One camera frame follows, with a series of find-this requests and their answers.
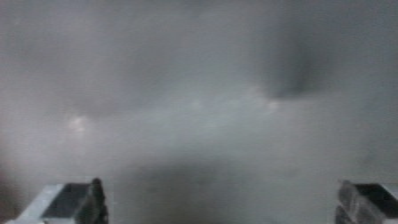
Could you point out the white drawer cabinet box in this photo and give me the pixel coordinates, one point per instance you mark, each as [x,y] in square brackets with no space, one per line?
[215,102]

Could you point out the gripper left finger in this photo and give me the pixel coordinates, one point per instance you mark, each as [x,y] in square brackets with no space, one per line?
[68,204]

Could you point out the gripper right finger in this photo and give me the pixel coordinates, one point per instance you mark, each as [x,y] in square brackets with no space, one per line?
[368,203]

